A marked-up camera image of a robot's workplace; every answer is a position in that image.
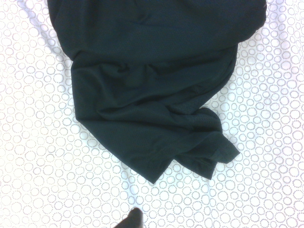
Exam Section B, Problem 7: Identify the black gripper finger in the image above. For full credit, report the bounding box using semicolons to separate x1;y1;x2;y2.
118;207;144;228

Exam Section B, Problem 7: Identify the black garment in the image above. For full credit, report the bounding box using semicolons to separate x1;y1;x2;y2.
47;0;267;185

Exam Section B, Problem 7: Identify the white bed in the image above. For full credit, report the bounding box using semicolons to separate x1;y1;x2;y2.
0;0;304;228

